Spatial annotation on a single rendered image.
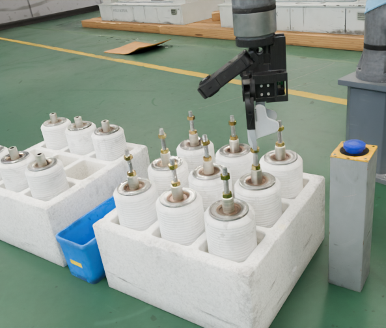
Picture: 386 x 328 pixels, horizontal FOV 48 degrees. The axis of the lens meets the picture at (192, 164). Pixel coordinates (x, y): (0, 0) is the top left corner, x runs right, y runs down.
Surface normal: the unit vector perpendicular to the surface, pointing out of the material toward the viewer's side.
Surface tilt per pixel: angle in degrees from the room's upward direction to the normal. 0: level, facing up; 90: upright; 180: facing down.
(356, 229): 90
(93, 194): 90
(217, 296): 90
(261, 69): 90
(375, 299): 0
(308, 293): 0
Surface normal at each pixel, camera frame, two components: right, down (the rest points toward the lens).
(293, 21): -0.77, 0.37
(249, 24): -0.35, 0.44
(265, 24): 0.39, 0.36
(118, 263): -0.56, 0.43
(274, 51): -0.10, 0.45
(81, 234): 0.81, 0.13
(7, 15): 0.63, 0.27
